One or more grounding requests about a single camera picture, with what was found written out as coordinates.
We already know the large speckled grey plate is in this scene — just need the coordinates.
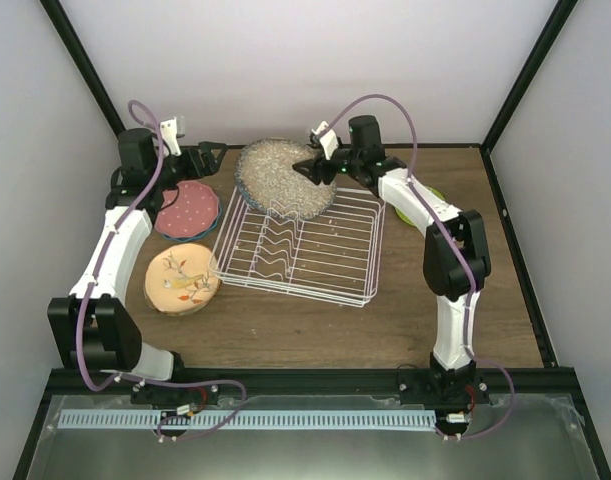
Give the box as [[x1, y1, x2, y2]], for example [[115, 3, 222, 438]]
[[234, 139, 337, 220]]

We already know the pink polka dot plate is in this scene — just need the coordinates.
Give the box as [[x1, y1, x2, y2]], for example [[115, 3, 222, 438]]
[[154, 180, 220, 239]]

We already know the blue polka dot plate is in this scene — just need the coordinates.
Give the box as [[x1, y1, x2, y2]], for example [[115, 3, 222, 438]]
[[161, 203, 222, 243]]

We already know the lime green small plate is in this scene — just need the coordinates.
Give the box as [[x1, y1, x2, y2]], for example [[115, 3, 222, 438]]
[[394, 186, 445, 227]]

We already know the beige bird pattern plate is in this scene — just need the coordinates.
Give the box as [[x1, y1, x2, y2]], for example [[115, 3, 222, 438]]
[[143, 243, 221, 316]]

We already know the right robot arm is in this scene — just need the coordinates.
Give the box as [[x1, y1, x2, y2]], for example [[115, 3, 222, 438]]
[[293, 115, 491, 403]]

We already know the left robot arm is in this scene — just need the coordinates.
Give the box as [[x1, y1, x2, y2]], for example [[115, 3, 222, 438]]
[[47, 119, 228, 404]]

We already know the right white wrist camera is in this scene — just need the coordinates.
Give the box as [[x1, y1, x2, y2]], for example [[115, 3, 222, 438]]
[[310, 121, 339, 160]]

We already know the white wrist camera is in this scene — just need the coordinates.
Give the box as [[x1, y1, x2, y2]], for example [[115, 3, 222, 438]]
[[159, 116, 185, 157], [310, 121, 339, 160]]

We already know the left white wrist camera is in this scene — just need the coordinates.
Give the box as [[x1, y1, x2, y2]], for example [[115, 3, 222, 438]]
[[159, 116, 185, 157]]

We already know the white wire dish rack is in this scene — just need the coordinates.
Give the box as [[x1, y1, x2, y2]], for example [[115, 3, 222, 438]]
[[212, 188, 386, 308]]

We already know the left black frame post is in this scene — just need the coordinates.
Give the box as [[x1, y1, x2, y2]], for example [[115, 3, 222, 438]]
[[39, 0, 126, 137]]

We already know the black frame post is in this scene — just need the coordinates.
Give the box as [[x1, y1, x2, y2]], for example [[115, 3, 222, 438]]
[[482, 0, 579, 151], [39, 0, 126, 137]]

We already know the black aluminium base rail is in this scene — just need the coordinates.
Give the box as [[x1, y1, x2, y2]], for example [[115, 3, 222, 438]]
[[44, 367, 580, 398]]

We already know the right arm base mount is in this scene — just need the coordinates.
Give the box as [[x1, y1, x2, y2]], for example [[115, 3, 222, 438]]
[[395, 368, 490, 409]]

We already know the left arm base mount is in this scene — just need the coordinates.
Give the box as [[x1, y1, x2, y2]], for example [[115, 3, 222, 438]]
[[130, 370, 220, 409]]

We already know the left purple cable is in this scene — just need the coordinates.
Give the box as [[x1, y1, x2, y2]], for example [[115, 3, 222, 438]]
[[74, 99, 247, 443]]

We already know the right black frame post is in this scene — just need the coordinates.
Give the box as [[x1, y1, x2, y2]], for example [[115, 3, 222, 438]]
[[482, 0, 579, 151]]

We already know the white slotted cable duct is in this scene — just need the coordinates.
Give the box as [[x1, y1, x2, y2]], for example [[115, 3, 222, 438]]
[[58, 409, 436, 431]]

